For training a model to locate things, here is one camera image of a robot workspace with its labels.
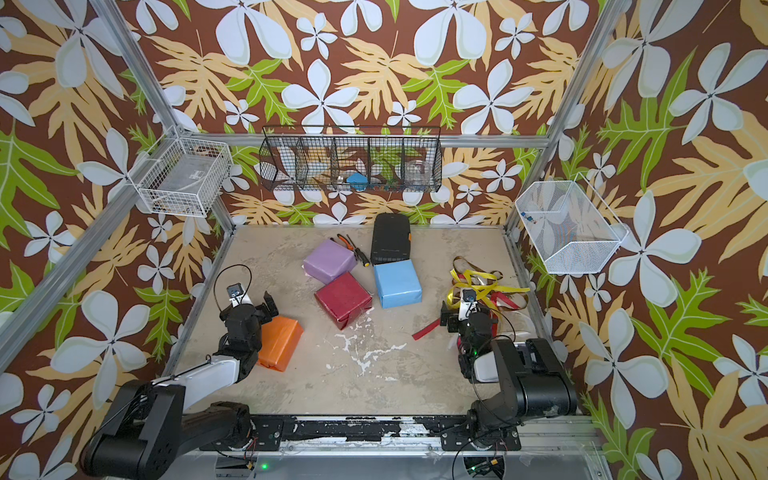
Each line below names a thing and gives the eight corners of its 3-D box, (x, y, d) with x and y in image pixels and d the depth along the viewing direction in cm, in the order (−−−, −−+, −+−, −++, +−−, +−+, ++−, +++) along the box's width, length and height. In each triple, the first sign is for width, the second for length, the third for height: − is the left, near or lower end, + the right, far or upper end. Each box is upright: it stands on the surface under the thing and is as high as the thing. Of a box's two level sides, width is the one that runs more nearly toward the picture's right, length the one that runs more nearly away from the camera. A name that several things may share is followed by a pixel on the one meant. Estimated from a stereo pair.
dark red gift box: (342, 332, 93) (340, 322, 88) (317, 304, 99) (313, 293, 94) (374, 306, 99) (374, 296, 94) (349, 281, 105) (347, 270, 100)
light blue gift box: (381, 310, 98) (380, 299, 93) (374, 275, 107) (373, 263, 102) (421, 304, 100) (423, 293, 94) (411, 269, 109) (413, 258, 103)
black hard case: (371, 270, 109) (371, 259, 104) (373, 221, 125) (372, 210, 120) (411, 270, 109) (413, 259, 104) (408, 221, 125) (409, 210, 120)
